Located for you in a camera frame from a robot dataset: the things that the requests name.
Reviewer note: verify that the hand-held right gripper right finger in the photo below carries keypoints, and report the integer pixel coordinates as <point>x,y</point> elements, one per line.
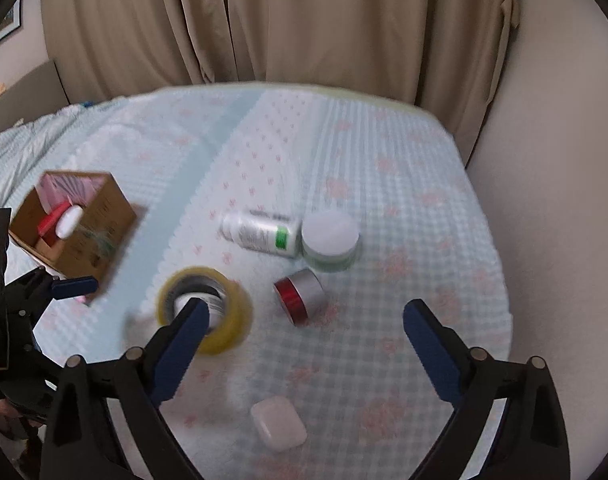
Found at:
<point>429,350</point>

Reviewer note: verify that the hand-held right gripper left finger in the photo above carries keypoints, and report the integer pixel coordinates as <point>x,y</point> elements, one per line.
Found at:
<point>183,345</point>

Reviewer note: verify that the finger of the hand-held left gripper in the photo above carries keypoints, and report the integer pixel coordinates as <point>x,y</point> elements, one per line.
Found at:
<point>73,287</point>

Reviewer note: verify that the brown cardboard box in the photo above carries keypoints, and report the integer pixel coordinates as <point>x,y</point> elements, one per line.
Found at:
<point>91,240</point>

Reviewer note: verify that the yellow tape roll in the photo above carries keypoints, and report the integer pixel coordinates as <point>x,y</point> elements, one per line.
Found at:
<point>233,310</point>

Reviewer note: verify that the red bottle with white cap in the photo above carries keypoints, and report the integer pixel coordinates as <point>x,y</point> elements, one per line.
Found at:
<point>63,222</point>

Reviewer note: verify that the pink packet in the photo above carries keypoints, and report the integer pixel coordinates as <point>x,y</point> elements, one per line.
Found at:
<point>71,187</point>

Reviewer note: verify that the white earbuds case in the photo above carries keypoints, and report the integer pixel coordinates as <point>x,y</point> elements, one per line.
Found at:
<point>278,422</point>

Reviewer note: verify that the red and silver round tin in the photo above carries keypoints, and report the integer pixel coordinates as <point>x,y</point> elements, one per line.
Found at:
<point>301,292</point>

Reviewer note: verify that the white bottle with green label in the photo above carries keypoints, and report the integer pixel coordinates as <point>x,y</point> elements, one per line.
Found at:
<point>254,232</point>

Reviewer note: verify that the green jar with white lid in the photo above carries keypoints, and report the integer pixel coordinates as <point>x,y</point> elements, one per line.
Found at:
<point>330,240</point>

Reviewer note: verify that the light blue printed blanket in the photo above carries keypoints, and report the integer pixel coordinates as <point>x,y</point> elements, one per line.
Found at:
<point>364,170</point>

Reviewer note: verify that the grey board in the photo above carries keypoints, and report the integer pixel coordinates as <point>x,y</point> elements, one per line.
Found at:
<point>28,92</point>

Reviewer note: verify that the beige curtain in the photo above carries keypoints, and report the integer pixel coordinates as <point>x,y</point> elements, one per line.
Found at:
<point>309,20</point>

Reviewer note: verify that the framed wall picture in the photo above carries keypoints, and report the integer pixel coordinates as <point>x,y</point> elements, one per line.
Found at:
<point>6,27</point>

